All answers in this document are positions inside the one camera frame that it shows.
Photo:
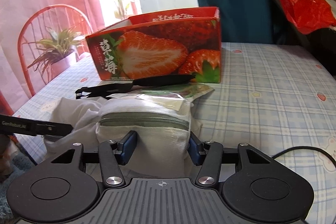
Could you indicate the red metal chair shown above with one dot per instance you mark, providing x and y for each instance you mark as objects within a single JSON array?
[{"x": 56, "y": 17}]

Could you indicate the red plastic bag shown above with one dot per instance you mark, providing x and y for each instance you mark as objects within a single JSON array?
[{"x": 309, "y": 15}]

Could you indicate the potted green plant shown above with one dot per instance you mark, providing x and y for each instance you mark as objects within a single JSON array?
[{"x": 56, "y": 47}]

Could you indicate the red strawberry cardboard box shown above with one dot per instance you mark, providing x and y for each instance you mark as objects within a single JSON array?
[{"x": 171, "y": 42}]

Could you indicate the white zippered pouch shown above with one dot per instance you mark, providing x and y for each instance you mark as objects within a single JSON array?
[{"x": 163, "y": 134}]

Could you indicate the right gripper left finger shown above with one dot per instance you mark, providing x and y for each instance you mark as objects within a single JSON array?
[{"x": 66, "y": 186}]

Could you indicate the white cloth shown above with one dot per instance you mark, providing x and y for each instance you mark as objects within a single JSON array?
[{"x": 82, "y": 115}]

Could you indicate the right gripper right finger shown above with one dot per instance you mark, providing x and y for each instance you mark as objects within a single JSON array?
[{"x": 252, "y": 187}]

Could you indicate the green foil packet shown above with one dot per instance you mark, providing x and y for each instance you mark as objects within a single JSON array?
[{"x": 171, "y": 97}]

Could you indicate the checked strawberry tablecloth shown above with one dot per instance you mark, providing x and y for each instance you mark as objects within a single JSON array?
[{"x": 274, "y": 98}]

